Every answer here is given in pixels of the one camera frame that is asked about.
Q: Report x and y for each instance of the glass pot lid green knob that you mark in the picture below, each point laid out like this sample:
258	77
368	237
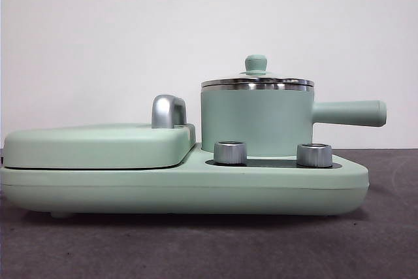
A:
256	63

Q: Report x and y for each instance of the mint green hinged griddle lid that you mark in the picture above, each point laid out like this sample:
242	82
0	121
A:
81	148

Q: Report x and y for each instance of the silver control knob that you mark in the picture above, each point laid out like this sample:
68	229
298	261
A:
313	156
228	154

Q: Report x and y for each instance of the mint green breakfast machine base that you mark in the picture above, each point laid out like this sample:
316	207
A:
98	190

